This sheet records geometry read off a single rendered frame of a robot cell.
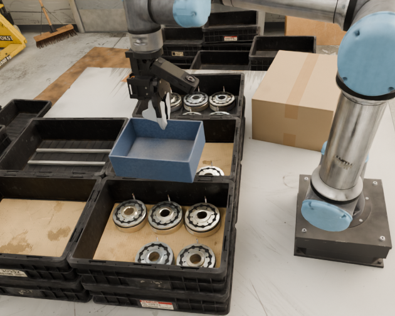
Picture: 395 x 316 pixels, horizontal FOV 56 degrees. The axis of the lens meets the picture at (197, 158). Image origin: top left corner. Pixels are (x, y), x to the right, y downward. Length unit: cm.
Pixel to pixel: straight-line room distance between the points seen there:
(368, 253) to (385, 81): 61
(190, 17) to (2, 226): 88
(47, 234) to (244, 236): 61
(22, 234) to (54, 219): 10
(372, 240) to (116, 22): 390
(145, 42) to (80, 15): 389
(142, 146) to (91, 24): 378
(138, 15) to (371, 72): 48
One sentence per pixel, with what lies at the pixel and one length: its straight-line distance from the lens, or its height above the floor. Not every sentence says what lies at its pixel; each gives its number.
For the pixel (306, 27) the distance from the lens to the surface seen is 383.
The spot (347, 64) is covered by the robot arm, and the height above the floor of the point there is 138.
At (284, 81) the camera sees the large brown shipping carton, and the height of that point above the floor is 90.
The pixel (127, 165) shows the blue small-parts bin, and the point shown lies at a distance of 91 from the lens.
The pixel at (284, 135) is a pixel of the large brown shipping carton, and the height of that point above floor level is 75.
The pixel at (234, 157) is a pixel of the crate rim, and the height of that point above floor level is 93.
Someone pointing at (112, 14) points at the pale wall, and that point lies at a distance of 454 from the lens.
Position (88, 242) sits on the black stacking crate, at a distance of 108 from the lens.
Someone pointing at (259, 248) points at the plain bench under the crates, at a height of 70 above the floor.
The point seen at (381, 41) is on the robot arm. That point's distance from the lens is 65.
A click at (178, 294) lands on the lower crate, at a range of 101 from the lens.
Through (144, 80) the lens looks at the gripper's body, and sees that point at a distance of 90.
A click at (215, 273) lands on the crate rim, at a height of 93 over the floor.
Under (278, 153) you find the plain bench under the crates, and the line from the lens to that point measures 149.
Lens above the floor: 169
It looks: 42 degrees down
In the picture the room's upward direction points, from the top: 8 degrees counter-clockwise
